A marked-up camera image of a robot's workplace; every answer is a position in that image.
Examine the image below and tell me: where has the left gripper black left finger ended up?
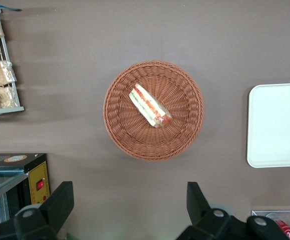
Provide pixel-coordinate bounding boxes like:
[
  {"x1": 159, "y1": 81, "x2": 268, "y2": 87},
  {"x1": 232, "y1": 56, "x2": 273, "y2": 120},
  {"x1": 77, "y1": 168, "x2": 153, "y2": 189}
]
[{"x1": 13, "y1": 181, "x2": 75, "y2": 240}]

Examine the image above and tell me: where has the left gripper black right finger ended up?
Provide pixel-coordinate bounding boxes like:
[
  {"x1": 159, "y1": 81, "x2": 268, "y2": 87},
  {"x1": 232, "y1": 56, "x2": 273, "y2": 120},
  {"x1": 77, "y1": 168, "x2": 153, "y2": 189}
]
[{"x1": 176, "y1": 181, "x2": 251, "y2": 240}]

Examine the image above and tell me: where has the triangle sandwich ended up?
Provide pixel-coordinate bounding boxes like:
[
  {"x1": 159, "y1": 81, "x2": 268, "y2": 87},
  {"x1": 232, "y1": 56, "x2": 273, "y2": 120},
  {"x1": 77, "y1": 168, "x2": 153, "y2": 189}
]
[{"x1": 129, "y1": 83, "x2": 173, "y2": 130}]

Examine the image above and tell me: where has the round brown wicker basket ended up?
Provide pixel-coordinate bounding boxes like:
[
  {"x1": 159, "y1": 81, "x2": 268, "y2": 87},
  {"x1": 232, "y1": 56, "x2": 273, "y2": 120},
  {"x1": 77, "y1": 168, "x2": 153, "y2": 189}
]
[{"x1": 102, "y1": 59, "x2": 206, "y2": 163}]

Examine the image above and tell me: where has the tray of packaged snacks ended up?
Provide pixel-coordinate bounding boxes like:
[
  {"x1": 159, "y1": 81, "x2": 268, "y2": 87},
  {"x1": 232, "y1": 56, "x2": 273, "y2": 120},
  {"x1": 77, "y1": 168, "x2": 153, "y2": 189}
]
[{"x1": 0, "y1": 6, "x2": 25, "y2": 117}]

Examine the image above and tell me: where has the cream plastic tray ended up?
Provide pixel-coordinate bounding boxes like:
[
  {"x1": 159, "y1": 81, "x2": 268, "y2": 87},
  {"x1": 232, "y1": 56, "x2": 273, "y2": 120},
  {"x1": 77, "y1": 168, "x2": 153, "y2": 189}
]
[{"x1": 246, "y1": 82, "x2": 290, "y2": 169}]

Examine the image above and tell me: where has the black food warmer appliance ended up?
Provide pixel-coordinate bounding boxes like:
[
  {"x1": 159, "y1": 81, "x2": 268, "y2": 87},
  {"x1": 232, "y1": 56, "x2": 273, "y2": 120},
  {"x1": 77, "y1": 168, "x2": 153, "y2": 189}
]
[{"x1": 0, "y1": 152, "x2": 51, "y2": 225}]

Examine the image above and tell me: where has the red cola bottle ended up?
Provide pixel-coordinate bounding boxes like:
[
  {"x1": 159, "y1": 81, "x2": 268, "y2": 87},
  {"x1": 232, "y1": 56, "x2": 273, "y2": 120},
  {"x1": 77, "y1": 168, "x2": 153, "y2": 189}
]
[{"x1": 274, "y1": 218, "x2": 290, "y2": 240}]

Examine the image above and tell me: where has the blue strip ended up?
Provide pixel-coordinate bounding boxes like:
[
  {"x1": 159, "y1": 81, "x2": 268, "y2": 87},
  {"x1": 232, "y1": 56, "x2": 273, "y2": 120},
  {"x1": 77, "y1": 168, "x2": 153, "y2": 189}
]
[{"x1": 0, "y1": 6, "x2": 22, "y2": 13}]

